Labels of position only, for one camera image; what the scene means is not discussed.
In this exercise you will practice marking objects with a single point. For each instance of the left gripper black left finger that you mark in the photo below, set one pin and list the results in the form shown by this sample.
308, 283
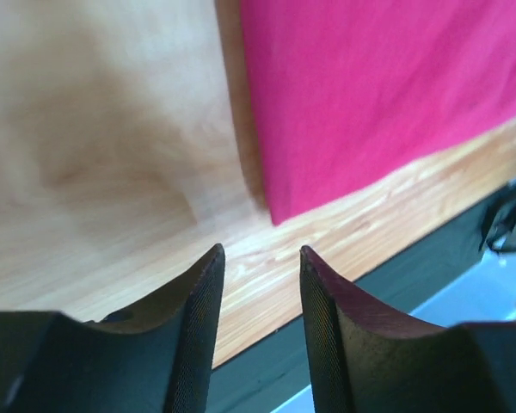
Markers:
154, 355

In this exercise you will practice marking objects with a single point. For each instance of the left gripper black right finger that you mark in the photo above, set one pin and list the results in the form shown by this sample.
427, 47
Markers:
366, 356

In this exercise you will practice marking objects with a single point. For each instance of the red t shirt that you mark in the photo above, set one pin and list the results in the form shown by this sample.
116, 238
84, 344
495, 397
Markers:
345, 92

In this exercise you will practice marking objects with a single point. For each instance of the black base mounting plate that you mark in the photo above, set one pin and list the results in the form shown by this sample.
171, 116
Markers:
463, 272

